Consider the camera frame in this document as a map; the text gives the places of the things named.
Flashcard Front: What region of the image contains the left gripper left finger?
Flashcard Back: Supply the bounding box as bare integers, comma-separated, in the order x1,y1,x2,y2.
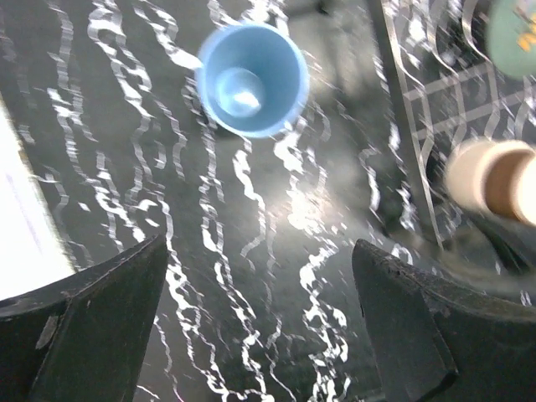
1,234,168,401

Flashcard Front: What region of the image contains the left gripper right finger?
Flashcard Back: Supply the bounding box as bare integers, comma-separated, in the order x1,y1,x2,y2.
352,240,535,401

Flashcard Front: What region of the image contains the blue plastic cup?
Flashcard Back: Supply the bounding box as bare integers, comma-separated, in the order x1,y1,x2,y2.
194,21,310,138

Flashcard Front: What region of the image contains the cream and brown cup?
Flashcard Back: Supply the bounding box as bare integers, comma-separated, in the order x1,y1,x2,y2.
445,138,535,226

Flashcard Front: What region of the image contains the metal two-tier dish rack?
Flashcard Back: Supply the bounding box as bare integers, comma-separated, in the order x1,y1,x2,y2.
368,0,536,252

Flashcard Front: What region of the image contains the green ceramic cup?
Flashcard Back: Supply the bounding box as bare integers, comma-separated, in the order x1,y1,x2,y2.
486,0,535,80

